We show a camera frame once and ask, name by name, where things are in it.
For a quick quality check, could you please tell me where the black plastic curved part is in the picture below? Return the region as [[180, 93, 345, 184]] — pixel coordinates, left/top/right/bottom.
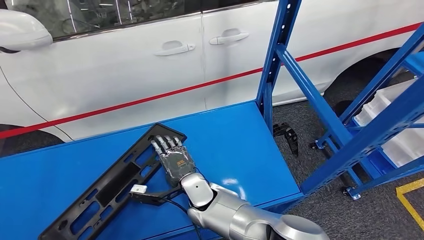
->
[[273, 122, 299, 157]]

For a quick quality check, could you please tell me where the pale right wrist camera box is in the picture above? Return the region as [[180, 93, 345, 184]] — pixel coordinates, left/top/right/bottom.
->
[[129, 184, 148, 199]]

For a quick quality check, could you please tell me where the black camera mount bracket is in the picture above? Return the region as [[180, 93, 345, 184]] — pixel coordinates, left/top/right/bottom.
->
[[130, 188, 184, 207]]

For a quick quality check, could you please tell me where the white car door handle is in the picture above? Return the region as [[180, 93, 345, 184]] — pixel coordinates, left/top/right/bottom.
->
[[153, 40, 196, 57], [209, 28, 250, 46]]

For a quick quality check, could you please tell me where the white car with red stripe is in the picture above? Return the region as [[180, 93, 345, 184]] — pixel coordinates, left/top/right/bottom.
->
[[0, 0, 424, 158]]

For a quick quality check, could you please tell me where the black plastic plate bracket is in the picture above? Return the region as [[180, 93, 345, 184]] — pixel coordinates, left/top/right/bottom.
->
[[38, 122, 188, 240]]

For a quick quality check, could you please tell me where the yellow floor tape square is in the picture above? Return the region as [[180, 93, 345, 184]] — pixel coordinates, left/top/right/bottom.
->
[[395, 178, 424, 232]]

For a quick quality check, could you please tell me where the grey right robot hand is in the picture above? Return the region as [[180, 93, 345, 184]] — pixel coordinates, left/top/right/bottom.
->
[[150, 134, 197, 188]]

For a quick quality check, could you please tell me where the blue metal shelf rack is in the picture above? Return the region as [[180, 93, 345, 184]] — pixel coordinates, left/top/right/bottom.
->
[[0, 0, 424, 240], [309, 23, 424, 201]]

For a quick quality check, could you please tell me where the white car side mirror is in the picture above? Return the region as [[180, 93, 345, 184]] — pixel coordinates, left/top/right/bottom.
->
[[0, 9, 54, 54]]

